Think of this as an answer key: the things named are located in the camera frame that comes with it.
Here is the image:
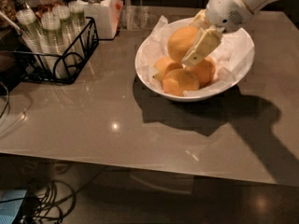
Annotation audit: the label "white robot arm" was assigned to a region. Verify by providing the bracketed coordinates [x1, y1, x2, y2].
[182, 0, 278, 66]

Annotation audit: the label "white lidded jar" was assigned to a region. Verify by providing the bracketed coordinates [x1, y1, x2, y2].
[78, 0, 123, 40]

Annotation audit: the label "white paper bowl liner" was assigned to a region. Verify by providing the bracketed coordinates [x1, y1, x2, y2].
[136, 15, 247, 98]

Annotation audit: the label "blue grey box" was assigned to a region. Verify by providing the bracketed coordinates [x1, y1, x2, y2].
[0, 189, 27, 224]

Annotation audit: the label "white ceramic bowl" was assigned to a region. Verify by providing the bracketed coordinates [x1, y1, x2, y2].
[135, 16, 256, 103]

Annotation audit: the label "clear plastic cup stack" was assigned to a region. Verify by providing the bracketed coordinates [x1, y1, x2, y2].
[16, 8, 50, 70]
[41, 12, 67, 79]
[68, 1, 86, 57]
[53, 5, 81, 66]

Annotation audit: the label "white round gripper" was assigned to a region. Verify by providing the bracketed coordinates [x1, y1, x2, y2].
[182, 0, 254, 66]

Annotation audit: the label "black wire basket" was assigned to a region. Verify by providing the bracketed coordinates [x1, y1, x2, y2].
[14, 17, 99, 84]

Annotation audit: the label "orange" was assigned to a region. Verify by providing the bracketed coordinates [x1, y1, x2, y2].
[186, 57, 216, 88]
[162, 69, 200, 96]
[153, 56, 182, 82]
[167, 25, 198, 63]

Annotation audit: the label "clear acrylic holder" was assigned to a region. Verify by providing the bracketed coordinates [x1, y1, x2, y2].
[121, 6, 156, 31]

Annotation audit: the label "black floor cables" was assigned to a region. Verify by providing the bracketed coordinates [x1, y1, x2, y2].
[18, 161, 104, 224]

